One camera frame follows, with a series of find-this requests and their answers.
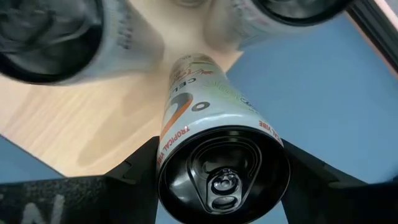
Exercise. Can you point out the white Celsius can black lid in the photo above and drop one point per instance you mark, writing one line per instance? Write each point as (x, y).
(202, 102)
(236, 28)

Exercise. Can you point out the wooden shelf black metal frame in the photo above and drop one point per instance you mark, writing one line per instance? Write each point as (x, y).
(93, 124)

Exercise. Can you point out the white Celsius can yellow band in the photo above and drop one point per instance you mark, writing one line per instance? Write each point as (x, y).
(118, 46)

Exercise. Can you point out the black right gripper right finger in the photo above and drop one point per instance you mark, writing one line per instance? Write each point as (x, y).
(342, 202)

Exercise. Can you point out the black table frame rails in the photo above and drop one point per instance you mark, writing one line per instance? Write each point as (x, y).
(373, 31)

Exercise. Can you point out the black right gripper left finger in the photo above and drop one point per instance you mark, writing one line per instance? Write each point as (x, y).
(77, 202)

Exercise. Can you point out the blue table mat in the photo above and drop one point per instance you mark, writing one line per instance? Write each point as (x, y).
(311, 93)

